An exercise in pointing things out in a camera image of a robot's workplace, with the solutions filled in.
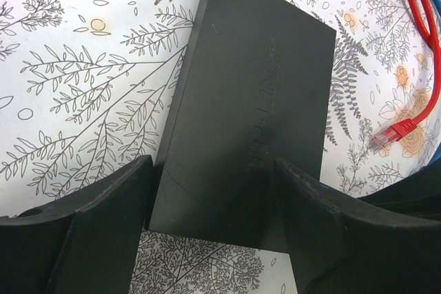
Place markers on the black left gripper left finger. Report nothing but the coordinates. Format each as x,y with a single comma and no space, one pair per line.
85,242

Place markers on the black network switch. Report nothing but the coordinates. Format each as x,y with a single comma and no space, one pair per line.
254,86

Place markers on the floral patterned table mat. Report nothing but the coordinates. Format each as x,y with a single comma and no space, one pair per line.
87,86

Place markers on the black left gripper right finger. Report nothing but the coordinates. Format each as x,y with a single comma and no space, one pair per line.
386,242

